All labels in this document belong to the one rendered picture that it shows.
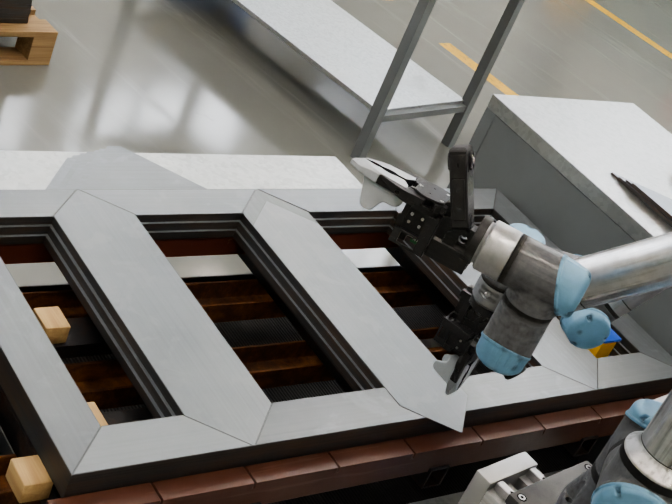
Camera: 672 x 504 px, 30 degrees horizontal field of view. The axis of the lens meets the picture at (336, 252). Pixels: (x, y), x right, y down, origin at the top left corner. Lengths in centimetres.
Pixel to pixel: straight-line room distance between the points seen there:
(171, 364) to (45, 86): 278
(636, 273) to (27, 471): 96
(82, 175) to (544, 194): 119
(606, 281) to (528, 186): 151
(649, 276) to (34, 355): 99
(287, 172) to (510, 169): 60
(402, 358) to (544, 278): 83
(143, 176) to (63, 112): 188
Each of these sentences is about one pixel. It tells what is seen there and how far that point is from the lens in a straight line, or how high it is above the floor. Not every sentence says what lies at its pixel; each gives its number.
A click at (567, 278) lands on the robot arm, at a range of 169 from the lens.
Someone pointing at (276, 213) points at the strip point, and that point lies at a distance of 276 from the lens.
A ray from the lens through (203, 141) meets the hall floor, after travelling 487.
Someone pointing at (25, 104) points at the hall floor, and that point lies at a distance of 471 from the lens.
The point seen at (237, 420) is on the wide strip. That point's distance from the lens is 215.
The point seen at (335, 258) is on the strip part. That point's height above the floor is 87.
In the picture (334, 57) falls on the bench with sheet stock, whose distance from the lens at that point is 546.
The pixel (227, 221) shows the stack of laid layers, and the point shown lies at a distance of 270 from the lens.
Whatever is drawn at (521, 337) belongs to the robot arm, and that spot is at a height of 135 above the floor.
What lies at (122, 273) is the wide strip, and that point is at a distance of 238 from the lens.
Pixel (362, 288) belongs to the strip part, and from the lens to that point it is 263.
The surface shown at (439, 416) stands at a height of 87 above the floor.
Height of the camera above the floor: 219
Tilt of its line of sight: 29 degrees down
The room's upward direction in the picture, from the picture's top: 25 degrees clockwise
